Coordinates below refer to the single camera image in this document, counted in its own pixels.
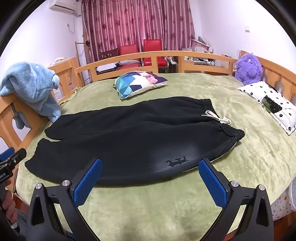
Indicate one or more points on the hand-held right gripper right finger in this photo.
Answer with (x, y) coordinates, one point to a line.
(212, 185)

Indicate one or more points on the white floral pillow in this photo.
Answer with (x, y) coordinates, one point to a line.
(259, 92)

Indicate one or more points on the wooden coat rack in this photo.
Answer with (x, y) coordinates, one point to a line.
(86, 53)

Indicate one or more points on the red chair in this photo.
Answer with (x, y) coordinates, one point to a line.
(129, 49)
(152, 46)

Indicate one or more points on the person's left hand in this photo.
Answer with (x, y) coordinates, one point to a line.
(8, 204)

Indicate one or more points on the geometric print pillow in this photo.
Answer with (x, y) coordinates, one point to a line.
(136, 83)

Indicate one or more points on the purple plush toy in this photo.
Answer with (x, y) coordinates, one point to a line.
(248, 69)

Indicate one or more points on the black pants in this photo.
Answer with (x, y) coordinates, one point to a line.
(127, 143)

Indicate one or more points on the maroon striped curtain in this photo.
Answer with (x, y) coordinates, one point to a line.
(138, 20)

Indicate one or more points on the dark wooden chair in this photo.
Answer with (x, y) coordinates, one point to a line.
(108, 54)

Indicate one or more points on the light blue towel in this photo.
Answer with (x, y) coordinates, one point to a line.
(30, 85)

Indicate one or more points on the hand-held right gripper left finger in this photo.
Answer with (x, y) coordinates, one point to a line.
(87, 183)

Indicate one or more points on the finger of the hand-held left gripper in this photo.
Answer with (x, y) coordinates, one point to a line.
(16, 156)

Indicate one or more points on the white air conditioner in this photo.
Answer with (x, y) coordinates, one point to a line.
(66, 5)

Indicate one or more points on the pile of grey clutter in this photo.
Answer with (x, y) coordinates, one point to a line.
(198, 49)

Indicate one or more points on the wooden side cabinet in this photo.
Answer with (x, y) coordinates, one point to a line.
(67, 67)

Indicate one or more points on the green fleece blanket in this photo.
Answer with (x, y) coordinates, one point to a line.
(161, 208)

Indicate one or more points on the star print bed sheet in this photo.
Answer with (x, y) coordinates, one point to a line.
(281, 206)

